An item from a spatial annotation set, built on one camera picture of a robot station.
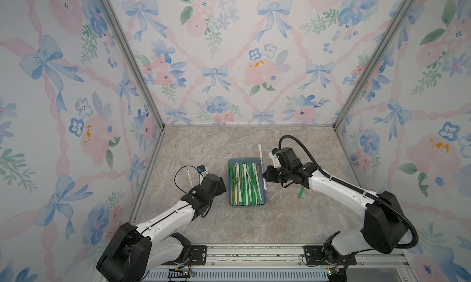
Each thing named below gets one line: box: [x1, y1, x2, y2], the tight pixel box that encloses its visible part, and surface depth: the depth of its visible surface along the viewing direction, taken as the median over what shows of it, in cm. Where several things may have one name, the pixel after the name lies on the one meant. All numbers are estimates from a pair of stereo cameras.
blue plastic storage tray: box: [227, 157, 267, 207], surface depth 94 cm
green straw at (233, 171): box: [229, 164, 237, 206], surface depth 97 cm
